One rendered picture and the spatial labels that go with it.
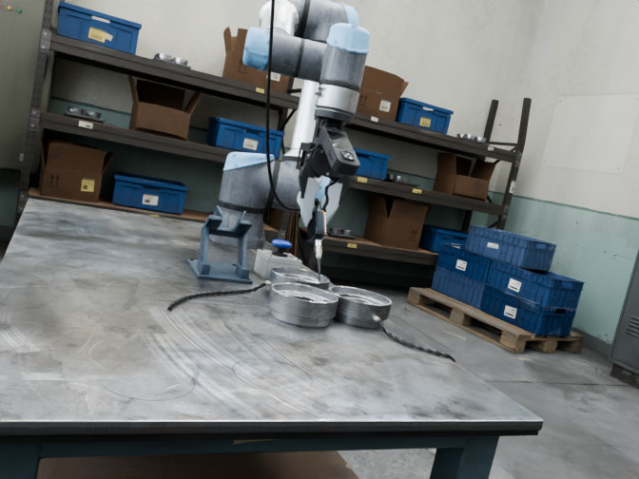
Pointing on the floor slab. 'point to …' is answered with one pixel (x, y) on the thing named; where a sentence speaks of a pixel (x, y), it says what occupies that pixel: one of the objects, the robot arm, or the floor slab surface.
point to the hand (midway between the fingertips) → (316, 221)
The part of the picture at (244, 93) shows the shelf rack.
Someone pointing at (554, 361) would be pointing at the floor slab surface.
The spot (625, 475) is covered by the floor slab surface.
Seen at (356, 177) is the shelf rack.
